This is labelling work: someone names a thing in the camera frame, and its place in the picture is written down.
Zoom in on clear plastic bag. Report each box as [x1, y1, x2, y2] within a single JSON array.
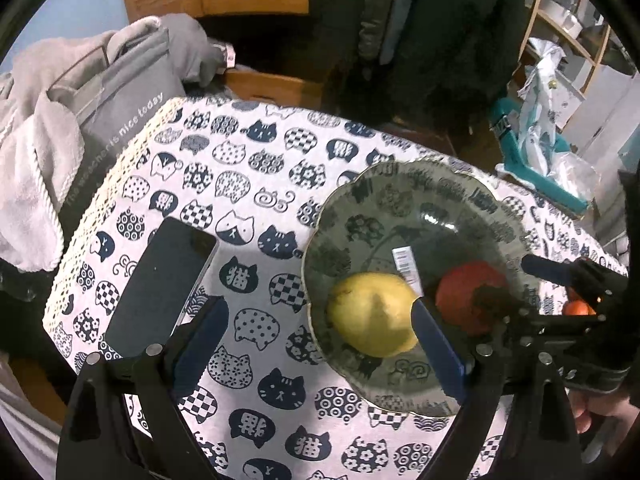
[[550, 152, 601, 201]]

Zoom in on yellow lemon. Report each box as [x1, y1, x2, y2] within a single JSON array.
[[326, 272, 422, 358]]

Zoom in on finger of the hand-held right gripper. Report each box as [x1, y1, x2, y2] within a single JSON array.
[[472, 285, 601, 341], [520, 254, 626, 306]]

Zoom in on small tangerine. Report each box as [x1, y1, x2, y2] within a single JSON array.
[[564, 287, 597, 317]]

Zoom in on person's right hand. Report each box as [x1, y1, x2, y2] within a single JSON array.
[[570, 389, 640, 461]]

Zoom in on grey tote bag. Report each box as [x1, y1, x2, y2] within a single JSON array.
[[45, 35, 188, 241]]

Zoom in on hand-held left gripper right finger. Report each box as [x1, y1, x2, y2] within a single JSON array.
[[410, 297, 586, 480]]

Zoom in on beige towel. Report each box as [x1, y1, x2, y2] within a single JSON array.
[[0, 15, 161, 271]]

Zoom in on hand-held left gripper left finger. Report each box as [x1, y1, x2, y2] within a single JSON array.
[[56, 296, 231, 480]]

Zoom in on black smartphone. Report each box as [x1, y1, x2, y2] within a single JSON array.
[[102, 216, 220, 361]]

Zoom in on person's grey clothing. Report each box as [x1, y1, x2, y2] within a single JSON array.
[[0, 385, 61, 480]]

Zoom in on teal cardboard box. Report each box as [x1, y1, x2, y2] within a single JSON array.
[[490, 97, 591, 216]]

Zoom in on cat print tablecloth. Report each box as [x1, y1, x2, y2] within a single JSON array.
[[42, 96, 631, 480]]

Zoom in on white barcode sticker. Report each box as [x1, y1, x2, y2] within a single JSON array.
[[392, 246, 425, 296]]

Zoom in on white cardboard box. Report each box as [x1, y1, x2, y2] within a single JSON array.
[[567, 62, 640, 171]]

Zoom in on wooden drawer unit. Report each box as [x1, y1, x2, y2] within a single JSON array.
[[222, 67, 326, 111]]

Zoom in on wooden shelf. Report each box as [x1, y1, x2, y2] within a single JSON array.
[[520, 0, 640, 101]]

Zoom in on scalloped glass bowl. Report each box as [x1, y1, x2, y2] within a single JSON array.
[[301, 158, 543, 418]]

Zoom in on grey hooded garment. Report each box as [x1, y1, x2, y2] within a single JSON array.
[[160, 12, 236, 88]]

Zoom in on white patterned plastic bag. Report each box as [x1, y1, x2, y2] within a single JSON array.
[[517, 37, 571, 171]]

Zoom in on dark hanging jackets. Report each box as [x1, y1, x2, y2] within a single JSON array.
[[307, 0, 528, 126]]

